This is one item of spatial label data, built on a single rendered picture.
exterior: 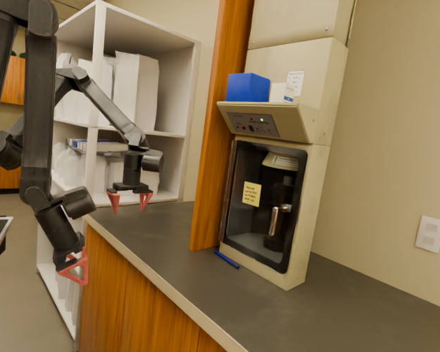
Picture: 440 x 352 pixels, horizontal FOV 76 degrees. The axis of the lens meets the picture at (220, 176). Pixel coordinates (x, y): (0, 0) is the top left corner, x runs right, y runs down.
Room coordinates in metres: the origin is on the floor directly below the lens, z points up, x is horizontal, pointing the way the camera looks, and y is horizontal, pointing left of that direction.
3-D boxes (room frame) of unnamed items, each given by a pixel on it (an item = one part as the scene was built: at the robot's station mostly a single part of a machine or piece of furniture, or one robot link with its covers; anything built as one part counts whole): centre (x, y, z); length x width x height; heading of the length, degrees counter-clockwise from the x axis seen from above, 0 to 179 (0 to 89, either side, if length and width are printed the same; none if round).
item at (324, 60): (1.04, -0.24, 1.33); 0.32 x 0.25 x 0.77; 44
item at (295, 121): (0.91, -0.11, 1.46); 0.32 x 0.11 x 0.10; 44
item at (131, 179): (0.94, 0.30, 1.21); 0.10 x 0.07 x 0.07; 134
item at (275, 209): (0.85, -0.19, 1.17); 0.05 x 0.03 x 0.10; 134
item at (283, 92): (0.87, -0.15, 1.54); 0.05 x 0.05 x 0.06; 45
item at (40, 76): (0.64, 0.42, 1.40); 0.11 x 0.06 x 0.43; 28
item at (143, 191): (0.96, 0.27, 1.14); 0.07 x 0.07 x 0.09; 44
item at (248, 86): (0.97, -0.05, 1.56); 0.10 x 0.10 x 0.09; 44
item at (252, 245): (0.95, -0.14, 1.19); 0.30 x 0.01 x 0.40; 44
